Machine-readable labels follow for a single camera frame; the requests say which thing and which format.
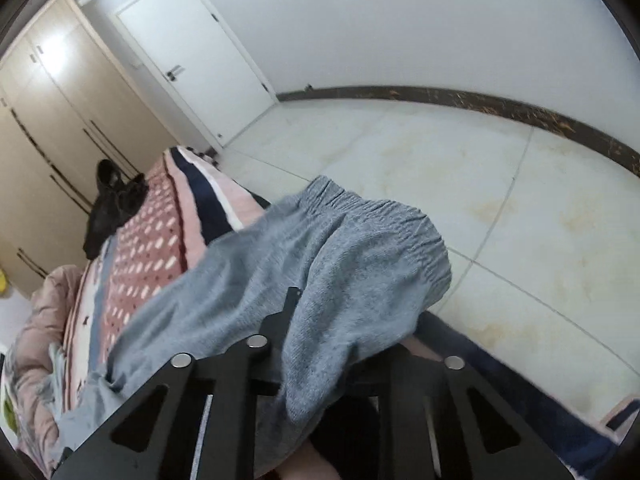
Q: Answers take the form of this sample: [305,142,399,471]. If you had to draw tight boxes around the black door handle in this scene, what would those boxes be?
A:
[165,65,184,81]

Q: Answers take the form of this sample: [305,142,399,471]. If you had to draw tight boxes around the black clothing pile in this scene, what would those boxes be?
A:
[82,158,149,260]

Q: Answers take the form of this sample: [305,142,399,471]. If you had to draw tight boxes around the dark baseboard strip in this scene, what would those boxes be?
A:
[277,86,640,176]

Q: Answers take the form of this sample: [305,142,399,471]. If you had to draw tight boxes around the grey-blue knit pants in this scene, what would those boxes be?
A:
[51,177,452,474]

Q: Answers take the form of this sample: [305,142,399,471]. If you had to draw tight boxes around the white room door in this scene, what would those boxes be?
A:
[114,0,276,148]

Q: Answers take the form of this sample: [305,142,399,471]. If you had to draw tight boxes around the yellow ukulele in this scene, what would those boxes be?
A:
[0,269,8,296]

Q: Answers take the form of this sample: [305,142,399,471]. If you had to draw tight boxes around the pink crumpled duvet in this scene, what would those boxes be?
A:
[2,264,85,479]

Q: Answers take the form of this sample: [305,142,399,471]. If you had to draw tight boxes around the green cloth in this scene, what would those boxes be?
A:
[1,387,18,434]

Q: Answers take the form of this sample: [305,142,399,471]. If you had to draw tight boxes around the patterned pink bed blanket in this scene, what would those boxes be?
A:
[60,145,626,480]

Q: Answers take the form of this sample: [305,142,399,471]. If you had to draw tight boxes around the beige wooden wardrobe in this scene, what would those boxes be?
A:
[1,0,176,296]

